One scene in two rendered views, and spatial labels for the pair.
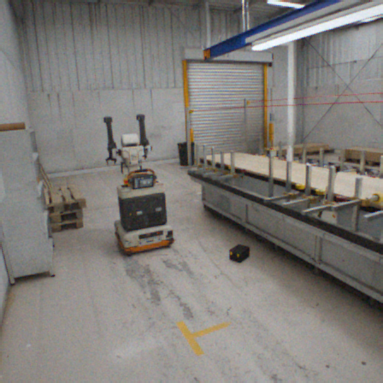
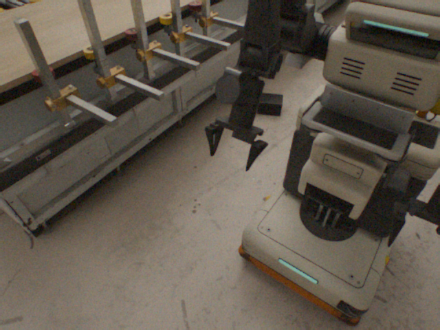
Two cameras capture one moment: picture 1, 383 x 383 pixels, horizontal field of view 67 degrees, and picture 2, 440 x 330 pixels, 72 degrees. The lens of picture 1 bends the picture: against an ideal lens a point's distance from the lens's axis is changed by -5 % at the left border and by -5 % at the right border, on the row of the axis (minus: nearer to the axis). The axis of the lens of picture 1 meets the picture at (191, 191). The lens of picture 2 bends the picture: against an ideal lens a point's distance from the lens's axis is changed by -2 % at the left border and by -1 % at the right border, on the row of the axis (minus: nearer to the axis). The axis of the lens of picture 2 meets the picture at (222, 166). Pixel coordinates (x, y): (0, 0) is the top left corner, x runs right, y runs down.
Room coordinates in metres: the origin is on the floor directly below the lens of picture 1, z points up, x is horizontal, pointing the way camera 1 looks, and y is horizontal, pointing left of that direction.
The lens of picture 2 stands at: (4.56, 1.12, 1.52)
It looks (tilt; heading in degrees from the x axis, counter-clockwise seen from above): 46 degrees down; 238
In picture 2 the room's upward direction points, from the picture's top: straight up
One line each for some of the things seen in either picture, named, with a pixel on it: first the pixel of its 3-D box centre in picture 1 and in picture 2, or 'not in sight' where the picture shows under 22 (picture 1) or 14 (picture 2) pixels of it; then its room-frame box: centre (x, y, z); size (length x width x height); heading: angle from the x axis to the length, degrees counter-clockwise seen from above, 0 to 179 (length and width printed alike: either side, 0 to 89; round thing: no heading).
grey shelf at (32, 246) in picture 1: (22, 200); not in sight; (3.18, 1.89, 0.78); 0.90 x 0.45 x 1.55; 23
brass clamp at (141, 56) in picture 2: not in sight; (148, 51); (4.10, -0.33, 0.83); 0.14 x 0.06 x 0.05; 23
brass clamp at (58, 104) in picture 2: not in sight; (62, 99); (4.56, -0.13, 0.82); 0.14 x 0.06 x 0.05; 23
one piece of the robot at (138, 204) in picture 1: (141, 201); (353, 161); (3.58, 0.62, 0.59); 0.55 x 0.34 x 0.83; 113
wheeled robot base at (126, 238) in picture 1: (142, 231); (322, 229); (3.66, 0.65, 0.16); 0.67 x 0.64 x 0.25; 23
